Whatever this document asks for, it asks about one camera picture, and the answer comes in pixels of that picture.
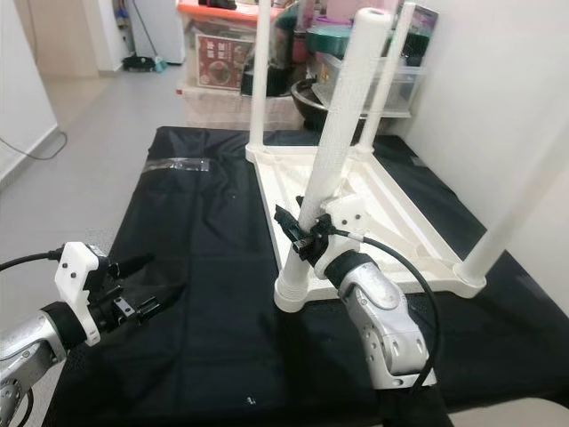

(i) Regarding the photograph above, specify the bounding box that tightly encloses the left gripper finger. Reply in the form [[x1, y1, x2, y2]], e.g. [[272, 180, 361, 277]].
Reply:
[[108, 254, 154, 281], [138, 283, 188, 323]]

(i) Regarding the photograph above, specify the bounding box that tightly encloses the white plastic table top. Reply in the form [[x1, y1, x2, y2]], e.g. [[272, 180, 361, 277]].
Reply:
[[244, 142, 485, 314]]

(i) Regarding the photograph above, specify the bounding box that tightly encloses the black table cloth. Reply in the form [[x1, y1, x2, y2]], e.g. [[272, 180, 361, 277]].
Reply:
[[44, 126, 569, 427]]

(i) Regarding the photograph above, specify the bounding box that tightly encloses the black wok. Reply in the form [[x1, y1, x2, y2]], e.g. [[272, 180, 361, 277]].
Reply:
[[289, 78, 339, 130]]

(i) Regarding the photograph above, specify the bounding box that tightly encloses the beige cloth-covered bench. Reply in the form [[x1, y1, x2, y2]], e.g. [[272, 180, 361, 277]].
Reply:
[[178, 85, 294, 127]]

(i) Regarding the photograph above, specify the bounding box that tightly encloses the black bag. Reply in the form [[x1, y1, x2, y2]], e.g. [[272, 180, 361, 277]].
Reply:
[[240, 9, 312, 97]]

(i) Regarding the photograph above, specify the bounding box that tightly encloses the clear plastic container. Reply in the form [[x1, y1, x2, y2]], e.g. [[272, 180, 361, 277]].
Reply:
[[314, 53, 421, 112]]

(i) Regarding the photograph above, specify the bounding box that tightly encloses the red printed cardboard box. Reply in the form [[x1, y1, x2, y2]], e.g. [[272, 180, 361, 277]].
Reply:
[[194, 36, 254, 90]]

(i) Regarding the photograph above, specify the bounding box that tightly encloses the clear storage bin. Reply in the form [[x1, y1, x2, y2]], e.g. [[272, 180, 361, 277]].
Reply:
[[182, 20, 257, 92]]

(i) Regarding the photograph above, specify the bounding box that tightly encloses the mop with black head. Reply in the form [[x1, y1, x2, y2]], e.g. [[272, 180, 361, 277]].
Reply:
[[123, 0, 168, 72]]

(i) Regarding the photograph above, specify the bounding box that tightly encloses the orange bin lid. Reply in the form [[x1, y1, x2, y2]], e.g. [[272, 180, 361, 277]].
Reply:
[[176, 0, 263, 26]]

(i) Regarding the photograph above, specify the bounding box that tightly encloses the white fridge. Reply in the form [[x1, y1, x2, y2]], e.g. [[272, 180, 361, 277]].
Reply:
[[133, 0, 188, 63]]

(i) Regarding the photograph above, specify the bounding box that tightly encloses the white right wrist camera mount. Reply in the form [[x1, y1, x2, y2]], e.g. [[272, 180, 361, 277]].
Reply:
[[316, 191, 373, 272]]

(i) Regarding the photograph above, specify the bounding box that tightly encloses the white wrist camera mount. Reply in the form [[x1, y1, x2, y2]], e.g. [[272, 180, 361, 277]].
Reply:
[[53, 242, 112, 348], [316, 191, 373, 272]]

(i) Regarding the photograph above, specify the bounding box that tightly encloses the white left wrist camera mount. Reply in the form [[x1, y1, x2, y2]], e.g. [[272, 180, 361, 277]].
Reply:
[[53, 242, 112, 348]]

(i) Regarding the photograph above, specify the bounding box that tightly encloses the black wall cable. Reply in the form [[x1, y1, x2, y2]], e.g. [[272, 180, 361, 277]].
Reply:
[[0, 129, 68, 161]]

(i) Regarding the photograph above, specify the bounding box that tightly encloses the dark picture frame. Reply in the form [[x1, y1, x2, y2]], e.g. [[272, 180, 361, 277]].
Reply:
[[409, 4, 439, 63]]

